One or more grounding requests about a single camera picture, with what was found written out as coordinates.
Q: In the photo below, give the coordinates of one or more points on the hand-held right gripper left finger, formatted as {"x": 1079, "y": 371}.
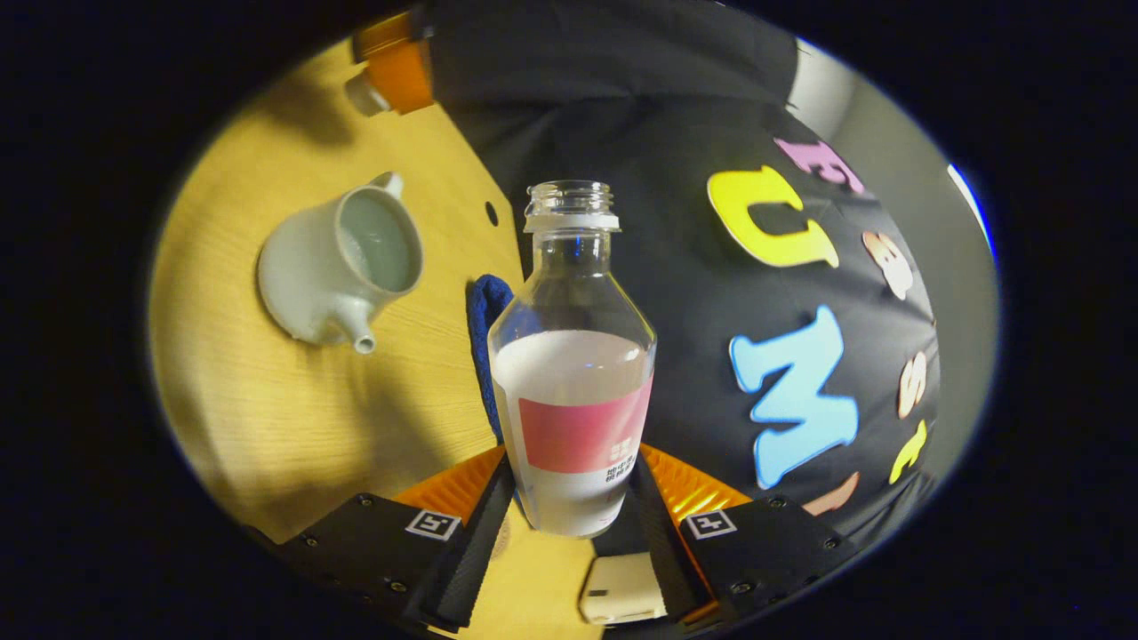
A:
{"x": 484, "y": 542}

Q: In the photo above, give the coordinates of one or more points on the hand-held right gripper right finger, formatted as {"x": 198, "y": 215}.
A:
{"x": 667, "y": 542}

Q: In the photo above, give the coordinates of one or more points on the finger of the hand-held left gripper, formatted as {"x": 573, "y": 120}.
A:
{"x": 404, "y": 80}
{"x": 387, "y": 36}

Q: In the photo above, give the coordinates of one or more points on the clear plastic water bottle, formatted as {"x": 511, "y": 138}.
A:
{"x": 569, "y": 382}

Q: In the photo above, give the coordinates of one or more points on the white ceramic teacup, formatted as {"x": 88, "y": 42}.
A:
{"x": 302, "y": 284}

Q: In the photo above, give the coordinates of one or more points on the white toaster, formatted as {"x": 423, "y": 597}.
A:
{"x": 622, "y": 591}

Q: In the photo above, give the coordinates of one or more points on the blue towel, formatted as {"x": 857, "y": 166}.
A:
{"x": 484, "y": 329}

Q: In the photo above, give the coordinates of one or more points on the black backdrop cloth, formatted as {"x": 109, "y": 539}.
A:
{"x": 685, "y": 133}

